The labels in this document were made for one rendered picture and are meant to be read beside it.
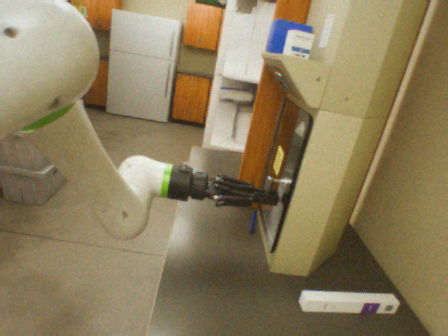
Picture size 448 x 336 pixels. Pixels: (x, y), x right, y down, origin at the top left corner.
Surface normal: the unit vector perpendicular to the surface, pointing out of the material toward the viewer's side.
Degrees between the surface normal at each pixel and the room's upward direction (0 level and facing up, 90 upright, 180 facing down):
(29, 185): 95
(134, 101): 90
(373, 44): 90
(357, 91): 90
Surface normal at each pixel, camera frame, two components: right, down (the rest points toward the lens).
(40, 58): 0.61, 0.28
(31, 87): 0.70, 0.50
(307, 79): 0.02, 0.37
